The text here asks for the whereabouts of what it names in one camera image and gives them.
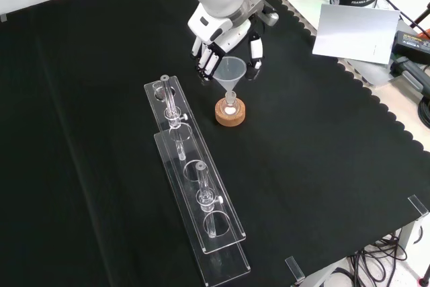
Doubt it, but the clear round-bottom flask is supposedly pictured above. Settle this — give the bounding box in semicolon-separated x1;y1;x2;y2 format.
219;95;241;117

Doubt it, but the black plug with cable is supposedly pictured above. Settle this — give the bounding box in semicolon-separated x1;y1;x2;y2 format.
390;57;430;98

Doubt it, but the clear plastic funnel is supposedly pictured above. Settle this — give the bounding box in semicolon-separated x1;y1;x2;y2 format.
214;56;248;107

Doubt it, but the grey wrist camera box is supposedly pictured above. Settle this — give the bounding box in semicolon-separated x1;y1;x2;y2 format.
257;7;280;28

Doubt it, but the black tripod leg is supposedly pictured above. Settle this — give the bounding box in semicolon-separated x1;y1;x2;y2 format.
410;0;430;31

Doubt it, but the clear acrylic funnel stand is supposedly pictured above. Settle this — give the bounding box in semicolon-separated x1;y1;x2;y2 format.
143;74;251;287

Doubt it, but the pale board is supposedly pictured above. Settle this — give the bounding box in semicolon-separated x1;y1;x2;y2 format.
312;3;402;65

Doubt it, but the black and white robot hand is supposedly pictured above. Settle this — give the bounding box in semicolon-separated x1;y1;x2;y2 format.
187;3;265;82

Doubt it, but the black floor cable bundle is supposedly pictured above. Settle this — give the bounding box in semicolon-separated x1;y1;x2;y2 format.
331;231;409;287

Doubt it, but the black scalloped bench cloth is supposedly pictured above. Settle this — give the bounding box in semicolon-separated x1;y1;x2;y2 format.
0;0;430;287

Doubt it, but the black power adapter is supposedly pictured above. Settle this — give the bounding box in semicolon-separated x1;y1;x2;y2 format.
392;30;430;63

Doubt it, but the cork ring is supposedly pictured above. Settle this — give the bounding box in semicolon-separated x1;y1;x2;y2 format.
214;97;247;127

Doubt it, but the grey metal base plate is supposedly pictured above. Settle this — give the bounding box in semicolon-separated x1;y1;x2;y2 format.
279;0;401;87

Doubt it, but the grey table leg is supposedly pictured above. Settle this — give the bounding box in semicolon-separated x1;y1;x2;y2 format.
398;215;425;255

